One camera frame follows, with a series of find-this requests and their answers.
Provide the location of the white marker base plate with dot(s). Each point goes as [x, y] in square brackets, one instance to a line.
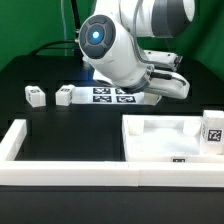
[107, 95]

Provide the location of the white U-shaped fence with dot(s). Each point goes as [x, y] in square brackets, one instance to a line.
[62, 173]

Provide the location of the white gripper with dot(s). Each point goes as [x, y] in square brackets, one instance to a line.
[164, 81]

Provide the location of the white square table top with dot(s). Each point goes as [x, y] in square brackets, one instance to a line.
[152, 138]

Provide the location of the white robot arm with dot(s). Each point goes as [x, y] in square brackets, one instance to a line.
[108, 40]

